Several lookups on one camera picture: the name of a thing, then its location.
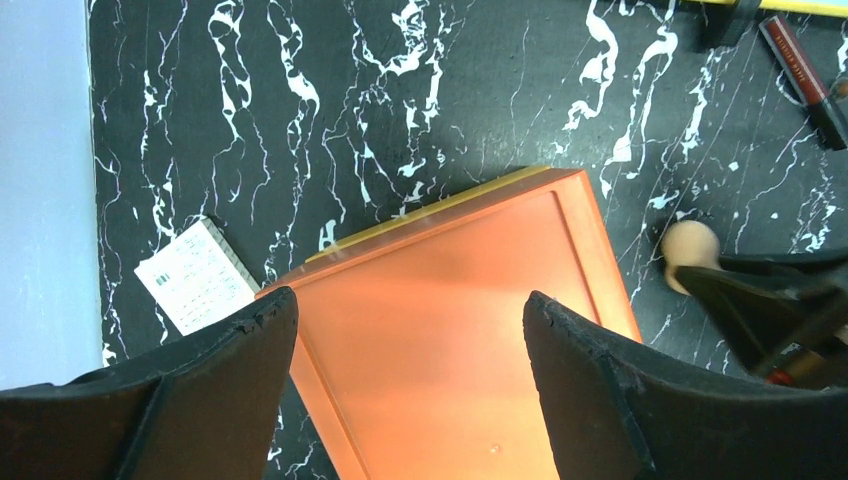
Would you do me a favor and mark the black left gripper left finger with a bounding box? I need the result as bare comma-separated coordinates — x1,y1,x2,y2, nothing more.
1,287,298,479

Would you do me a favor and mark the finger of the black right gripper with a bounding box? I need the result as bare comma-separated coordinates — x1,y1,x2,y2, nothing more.
675,254,847,378

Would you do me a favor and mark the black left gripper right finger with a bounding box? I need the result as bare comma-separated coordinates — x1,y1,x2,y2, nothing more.
523,291,847,479

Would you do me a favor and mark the beige gourd makeup sponge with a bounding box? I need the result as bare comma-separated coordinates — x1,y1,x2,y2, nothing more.
660,220,721,296

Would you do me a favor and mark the white eyeshadow palette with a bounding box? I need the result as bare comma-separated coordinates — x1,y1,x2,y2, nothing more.
134,217,260,336

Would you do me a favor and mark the orange drawer organizer box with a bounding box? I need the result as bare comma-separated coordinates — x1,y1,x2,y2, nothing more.
281,167,640,479

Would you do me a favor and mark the dark red lip gloss tube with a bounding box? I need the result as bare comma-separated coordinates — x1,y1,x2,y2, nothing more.
758,14,847,151

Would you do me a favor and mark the yellow-framed whiteboard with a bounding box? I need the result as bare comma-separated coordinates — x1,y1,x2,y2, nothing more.
699,0,847,49

